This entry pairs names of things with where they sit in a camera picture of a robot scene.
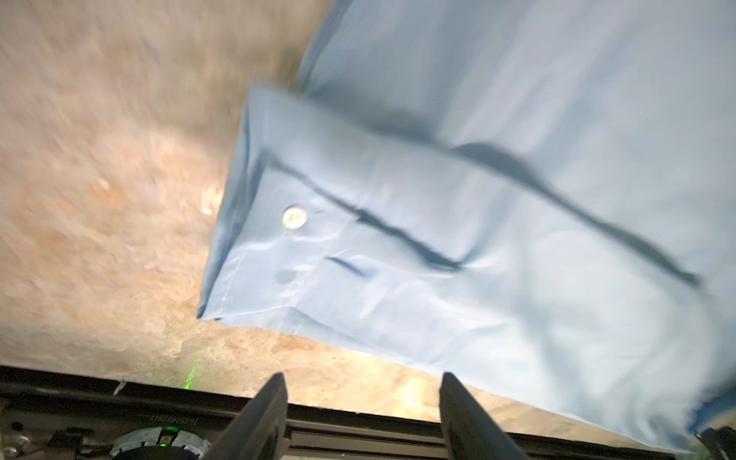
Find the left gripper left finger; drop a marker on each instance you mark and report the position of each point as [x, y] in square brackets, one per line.
[258, 431]

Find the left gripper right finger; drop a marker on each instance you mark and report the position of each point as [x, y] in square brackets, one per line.
[469, 432]

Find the light blue long sleeve shirt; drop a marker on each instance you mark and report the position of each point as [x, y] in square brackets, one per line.
[537, 196]

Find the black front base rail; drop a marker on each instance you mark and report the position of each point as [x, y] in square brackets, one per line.
[46, 415]

